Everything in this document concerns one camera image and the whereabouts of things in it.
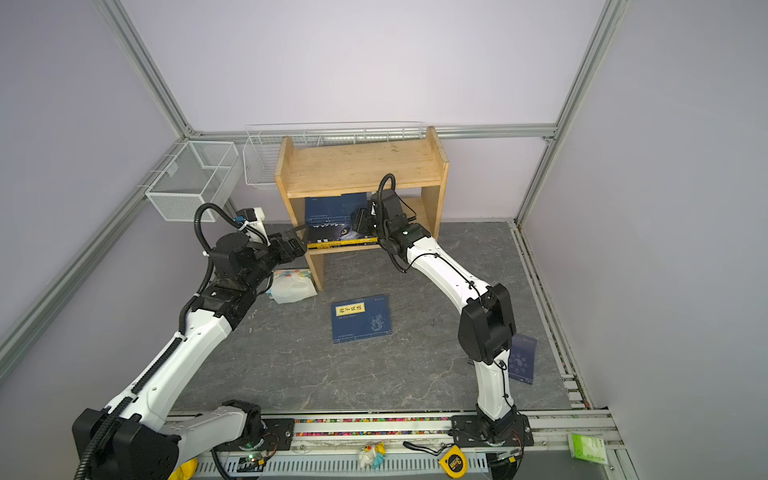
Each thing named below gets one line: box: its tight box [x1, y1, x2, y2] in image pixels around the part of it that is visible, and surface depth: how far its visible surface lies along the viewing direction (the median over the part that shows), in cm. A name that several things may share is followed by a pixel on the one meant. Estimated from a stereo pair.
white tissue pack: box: [266, 269, 318, 305], surface depth 98 cm
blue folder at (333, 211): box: [305, 192, 368, 228], surface depth 88 cm
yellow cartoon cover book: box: [307, 237, 379, 248], surface depth 86 cm
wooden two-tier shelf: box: [275, 126, 450, 291], surface depth 77 cm
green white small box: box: [570, 433, 609, 465], surface depth 71 cm
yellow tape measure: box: [439, 445, 468, 479], surface depth 69 cm
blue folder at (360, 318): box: [331, 294, 392, 344], surface depth 96 cm
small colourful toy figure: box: [359, 441, 386, 470], surface depth 69 cm
